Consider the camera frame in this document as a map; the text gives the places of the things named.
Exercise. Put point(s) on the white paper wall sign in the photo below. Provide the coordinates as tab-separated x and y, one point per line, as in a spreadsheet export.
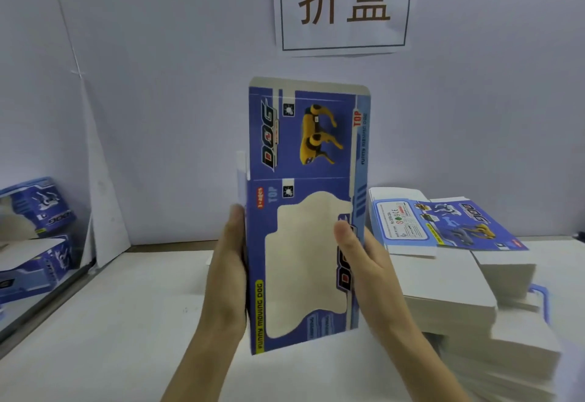
345	39

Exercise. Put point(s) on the person's right forearm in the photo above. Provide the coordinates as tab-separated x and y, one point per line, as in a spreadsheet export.
425	370

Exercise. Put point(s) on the blue dog-print cardboard box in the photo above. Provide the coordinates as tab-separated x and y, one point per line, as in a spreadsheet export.
302	260

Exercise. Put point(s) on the person's left hand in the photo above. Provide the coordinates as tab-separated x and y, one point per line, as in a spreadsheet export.
224	283

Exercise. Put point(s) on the person's right hand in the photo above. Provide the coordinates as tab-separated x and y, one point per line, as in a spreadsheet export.
379	283

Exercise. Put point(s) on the person's left forearm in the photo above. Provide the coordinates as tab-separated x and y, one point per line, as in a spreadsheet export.
206	370

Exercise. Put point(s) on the pile of blue boxes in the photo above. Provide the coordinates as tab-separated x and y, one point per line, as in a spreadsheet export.
36	205

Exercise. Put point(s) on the stack of boxes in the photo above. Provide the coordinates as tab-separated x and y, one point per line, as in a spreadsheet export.
503	324

